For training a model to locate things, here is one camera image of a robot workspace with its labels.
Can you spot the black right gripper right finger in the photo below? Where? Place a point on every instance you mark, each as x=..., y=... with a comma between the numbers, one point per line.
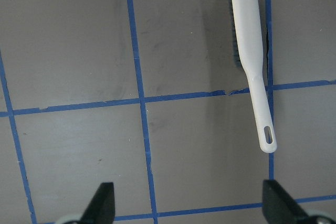
x=279, y=207

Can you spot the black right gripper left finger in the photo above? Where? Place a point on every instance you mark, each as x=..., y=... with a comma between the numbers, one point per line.
x=101, y=208

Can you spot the white hand brush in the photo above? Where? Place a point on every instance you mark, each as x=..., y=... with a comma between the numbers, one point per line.
x=247, y=26

